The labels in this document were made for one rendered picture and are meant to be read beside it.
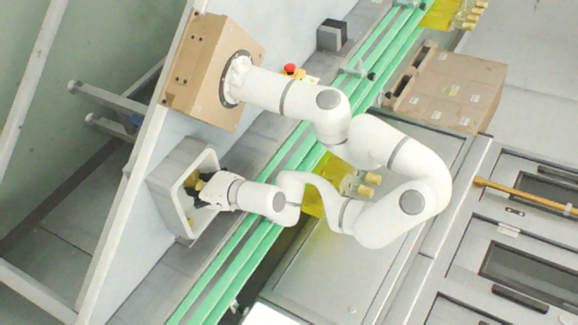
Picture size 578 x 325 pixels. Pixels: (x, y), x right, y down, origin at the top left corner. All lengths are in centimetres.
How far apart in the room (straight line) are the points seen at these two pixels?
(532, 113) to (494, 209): 497
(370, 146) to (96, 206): 117
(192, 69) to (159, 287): 59
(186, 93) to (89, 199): 92
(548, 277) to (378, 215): 77
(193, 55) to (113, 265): 56
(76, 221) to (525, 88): 595
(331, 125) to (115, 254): 62
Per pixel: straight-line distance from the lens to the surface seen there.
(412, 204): 107
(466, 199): 183
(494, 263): 173
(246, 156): 155
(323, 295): 158
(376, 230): 110
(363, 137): 116
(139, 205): 136
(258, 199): 122
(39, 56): 174
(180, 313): 143
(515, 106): 681
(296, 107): 122
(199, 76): 123
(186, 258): 149
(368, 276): 161
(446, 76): 589
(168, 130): 134
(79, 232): 197
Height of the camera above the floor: 158
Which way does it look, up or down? 26 degrees down
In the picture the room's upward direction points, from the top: 110 degrees clockwise
